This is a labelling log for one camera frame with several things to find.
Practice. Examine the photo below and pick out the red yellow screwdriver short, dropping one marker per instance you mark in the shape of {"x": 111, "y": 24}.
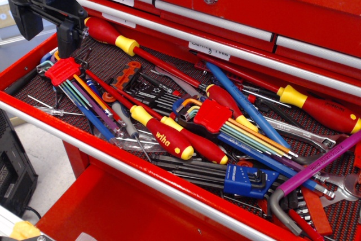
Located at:
{"x": 219, "y": 94}

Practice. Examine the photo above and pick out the open end chrome wrench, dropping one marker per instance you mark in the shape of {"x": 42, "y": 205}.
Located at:
{"x": 346, "y": 187}

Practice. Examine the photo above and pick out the black device on floor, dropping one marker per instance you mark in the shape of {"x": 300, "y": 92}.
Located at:
{"x": 18, "y": 177}

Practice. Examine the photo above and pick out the red hex key holder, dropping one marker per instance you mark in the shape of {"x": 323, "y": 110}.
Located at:
{"x": 212, "y": 115}
{"x": 62, "y": 70}

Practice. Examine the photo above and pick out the left purple Allen key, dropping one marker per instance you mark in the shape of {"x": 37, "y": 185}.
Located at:
{"x": 100, "y": 112}

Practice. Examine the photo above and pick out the chrome adjustable wrench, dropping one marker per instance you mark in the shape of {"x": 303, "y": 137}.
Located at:
{"x": 321, "y": 142}

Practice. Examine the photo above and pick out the loose blue Allen key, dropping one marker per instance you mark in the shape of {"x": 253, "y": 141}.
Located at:
{"x": 250, "y": 109}

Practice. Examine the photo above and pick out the yellow cloth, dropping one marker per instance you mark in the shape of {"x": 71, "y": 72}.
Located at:
{"x": 24, "y": 230}

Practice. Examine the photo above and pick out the red flat tool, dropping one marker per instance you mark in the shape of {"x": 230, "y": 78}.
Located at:
{"x": 317, "y": 212}

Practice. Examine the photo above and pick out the blue hex key holder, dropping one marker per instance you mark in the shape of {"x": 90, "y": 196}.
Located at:
{"x": 248, "y": 181}

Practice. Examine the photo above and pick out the white cutting tools label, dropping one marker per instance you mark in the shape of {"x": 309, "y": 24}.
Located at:
{"x": 209, "y": 51}

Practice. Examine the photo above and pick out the centre red hex key holder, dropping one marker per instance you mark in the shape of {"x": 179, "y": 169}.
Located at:
{"x": 212, "y": 115}

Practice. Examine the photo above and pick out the orange black folding key set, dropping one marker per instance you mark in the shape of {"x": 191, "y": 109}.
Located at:
{"x": 127, "y": 74}

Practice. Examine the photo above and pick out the large red yellow screwdriver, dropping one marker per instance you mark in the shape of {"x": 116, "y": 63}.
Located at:
{"x": 104, "y": 32}

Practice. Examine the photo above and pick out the red tool chest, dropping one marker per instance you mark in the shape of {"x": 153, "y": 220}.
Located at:
{"x": 313, "y": 45}

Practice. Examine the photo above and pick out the left orange Allen key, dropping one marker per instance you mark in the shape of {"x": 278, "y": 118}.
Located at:
{"x": 86, "y": 87}

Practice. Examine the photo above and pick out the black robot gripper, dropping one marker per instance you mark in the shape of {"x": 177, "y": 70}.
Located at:
{"x": 67, "y": 15}

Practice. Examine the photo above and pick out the long blue Allen key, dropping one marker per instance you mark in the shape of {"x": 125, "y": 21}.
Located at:
{"x": 268, "y": 162}

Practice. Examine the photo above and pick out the red yellow screwdriver right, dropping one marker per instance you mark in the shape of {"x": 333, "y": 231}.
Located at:
{"x": 327, "y": 112}

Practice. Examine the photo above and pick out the wiha red yellow screwdriver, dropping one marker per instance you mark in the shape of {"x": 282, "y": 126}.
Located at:
{"x": 169, "y": 138}

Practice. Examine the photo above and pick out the grey blue precision screwdriver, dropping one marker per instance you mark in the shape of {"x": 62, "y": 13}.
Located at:
{"x": 131, "y": 130}

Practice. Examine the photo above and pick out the left blue Allen key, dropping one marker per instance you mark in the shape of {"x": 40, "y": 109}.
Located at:
{"x": 73, "y": 95}

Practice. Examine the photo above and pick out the clear handle small screwdriver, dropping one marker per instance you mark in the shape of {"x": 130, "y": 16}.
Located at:
{"x": 57, "y": 112}

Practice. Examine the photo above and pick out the violet Allen key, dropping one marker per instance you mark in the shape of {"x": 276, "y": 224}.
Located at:
{"x": 304, "y": 175}

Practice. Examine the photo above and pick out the black torx key holder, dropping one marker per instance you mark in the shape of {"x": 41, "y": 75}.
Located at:
{"x": 155, "y": 98}

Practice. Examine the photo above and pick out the left red hex key holder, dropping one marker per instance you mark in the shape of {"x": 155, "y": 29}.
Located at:
{"x": 62, "y": 70}

